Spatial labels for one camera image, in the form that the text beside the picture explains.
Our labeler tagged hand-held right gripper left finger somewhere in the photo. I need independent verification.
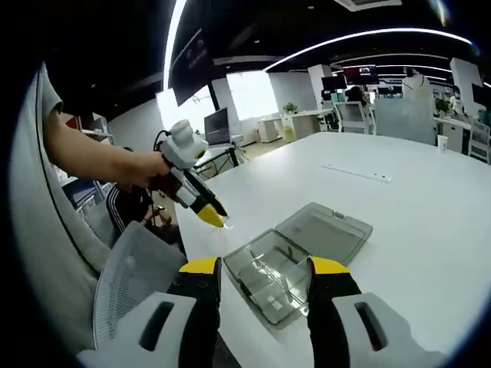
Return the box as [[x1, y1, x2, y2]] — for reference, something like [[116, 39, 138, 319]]
[[76, 256, 223, 368]]

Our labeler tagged person's left hand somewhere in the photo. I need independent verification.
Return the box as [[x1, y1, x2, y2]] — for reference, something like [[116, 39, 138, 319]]
[[126, 151, 172, 192]]

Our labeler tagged red wall display screen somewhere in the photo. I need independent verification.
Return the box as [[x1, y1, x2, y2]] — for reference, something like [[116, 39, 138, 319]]
[[342, 64, 377, 86]]

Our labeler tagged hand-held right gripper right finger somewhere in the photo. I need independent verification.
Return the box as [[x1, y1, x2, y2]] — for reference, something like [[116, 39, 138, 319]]
[[306, 255, 446, 368]]

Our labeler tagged grey desk partition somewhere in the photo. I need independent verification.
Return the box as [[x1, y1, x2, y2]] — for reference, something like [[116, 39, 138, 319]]
[[374, 97, 437, 145]]

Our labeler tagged clear grey guide fixture box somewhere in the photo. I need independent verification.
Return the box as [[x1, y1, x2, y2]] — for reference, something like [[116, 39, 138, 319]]
[[222, 202, 374, 333]]

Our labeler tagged black hanging display panel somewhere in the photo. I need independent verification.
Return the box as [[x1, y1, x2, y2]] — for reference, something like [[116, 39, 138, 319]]
[[168, 28, 216, 107]]

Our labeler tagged black computer monitor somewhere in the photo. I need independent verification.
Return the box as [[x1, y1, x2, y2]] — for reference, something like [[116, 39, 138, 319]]
[[320, 74, 348, 92], [203, 107, 233, 147]]

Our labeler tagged white desk with black legs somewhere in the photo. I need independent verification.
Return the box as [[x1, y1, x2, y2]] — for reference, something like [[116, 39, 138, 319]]
[[193, 137, 246, 181]]

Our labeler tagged white office chair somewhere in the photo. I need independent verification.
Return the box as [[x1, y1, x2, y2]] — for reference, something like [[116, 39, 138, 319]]
[[468, 119, 491, 164], [332, 100, 375, 135]]

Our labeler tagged white table cable cover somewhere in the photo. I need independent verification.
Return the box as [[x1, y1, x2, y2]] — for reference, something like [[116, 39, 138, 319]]
[[321, 163, 393, 184]]

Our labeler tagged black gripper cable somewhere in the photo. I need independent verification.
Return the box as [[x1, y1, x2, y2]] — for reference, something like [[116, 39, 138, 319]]
[[153, 129, 172, 155]]

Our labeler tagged clear plastic divider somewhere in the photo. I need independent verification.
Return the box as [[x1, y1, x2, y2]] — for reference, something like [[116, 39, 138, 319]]
[[249, 248, 304, 307], [206, 216, 238, 235]]

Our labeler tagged black chest device cable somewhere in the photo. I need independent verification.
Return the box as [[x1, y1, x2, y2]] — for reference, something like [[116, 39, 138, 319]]
[[36, 71, 97, 281]]

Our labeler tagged curved ceiling light strip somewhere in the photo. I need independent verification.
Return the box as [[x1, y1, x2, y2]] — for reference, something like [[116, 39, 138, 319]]
[[263, 27, 483, 72], [163, 0, 187, 91]]

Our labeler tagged grey mesh office chair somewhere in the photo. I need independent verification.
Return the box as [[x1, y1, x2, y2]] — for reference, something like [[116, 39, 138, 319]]
[[91, 221, 231, 368]]

